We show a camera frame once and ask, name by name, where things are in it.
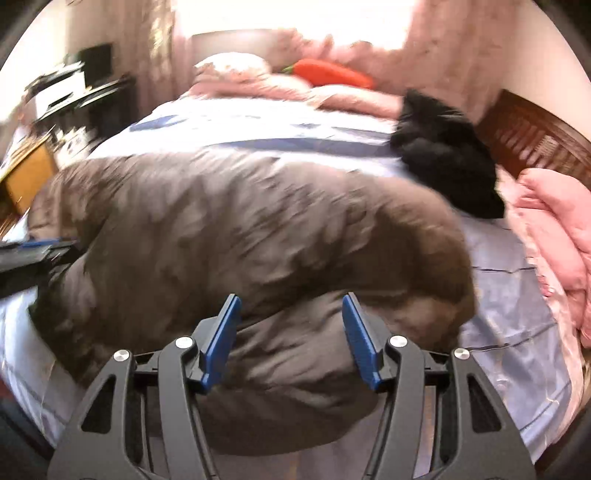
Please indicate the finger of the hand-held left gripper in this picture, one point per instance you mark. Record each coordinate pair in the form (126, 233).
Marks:
(41, 263)

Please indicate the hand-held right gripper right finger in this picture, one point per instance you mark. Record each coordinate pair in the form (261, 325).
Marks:
(362, 341)

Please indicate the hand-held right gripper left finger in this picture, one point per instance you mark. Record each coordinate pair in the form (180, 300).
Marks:
(221, 341)

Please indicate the brown hooded puffer jacket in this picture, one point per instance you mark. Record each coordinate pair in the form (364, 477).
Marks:
(231, 221)

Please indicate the yellow wooden cabinet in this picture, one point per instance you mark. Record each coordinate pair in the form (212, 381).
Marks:
(27, 180)

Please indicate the white floral small cabinet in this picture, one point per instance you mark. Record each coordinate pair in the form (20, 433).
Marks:
(78, 141)

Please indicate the dark computer desk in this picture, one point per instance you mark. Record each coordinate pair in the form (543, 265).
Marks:
(111, 106)

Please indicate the white printer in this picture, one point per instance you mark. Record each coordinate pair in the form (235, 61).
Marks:
(57, 90)

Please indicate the black jacket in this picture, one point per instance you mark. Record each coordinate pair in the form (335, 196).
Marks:
(438, 152)

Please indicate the black computer monitor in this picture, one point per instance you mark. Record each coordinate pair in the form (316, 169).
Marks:
(98, 64)

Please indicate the pink quilt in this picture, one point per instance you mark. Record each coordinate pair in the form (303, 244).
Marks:
(554, 230)

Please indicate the pink pillow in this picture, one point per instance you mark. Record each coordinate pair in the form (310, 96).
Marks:
(258, 87)
(360, 101)

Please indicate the pink lace curtain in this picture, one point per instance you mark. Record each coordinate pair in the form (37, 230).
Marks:
(147, 46)
(452, 60)

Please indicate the orange carrot plush toy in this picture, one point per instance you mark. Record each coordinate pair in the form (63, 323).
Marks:
(332, 74)

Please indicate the dark wooden headboard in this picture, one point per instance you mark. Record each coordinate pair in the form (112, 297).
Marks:
(535, 134)

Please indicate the white floral pillow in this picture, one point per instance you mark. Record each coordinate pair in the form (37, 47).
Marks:
(231, 64)

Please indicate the bright window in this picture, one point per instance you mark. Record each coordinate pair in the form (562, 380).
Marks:
(286, 18)

